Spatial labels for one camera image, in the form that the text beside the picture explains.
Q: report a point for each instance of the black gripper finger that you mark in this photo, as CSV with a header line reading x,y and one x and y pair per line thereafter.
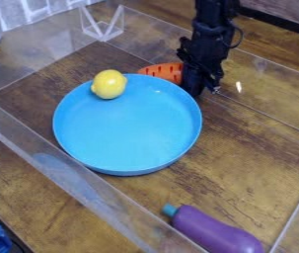
x,y
214,77
192,80

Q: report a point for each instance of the clear acrylic corner bracket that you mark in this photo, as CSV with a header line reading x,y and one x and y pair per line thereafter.
x,y
99,30

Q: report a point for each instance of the purple toy eggplant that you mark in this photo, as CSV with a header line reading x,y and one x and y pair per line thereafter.
x,y
214,235

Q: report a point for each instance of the white patterned curtain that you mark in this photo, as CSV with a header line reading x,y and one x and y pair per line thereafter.
x,y
25,12

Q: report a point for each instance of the orange toy carrot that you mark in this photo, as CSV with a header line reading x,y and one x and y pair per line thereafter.
x,y
168,71

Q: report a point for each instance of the clear acrylic enclosure wall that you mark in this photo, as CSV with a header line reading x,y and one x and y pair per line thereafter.
x,y
240,174

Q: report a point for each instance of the yellow toy lemon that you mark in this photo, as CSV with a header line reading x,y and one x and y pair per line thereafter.
x,y
109,84

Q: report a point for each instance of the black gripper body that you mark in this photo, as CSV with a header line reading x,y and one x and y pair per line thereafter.
x,y
205,50

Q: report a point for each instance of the blue round tray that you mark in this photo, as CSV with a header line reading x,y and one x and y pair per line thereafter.
x,y
131,135

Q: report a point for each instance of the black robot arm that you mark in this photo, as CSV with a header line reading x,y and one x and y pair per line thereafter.
x,y
212,11

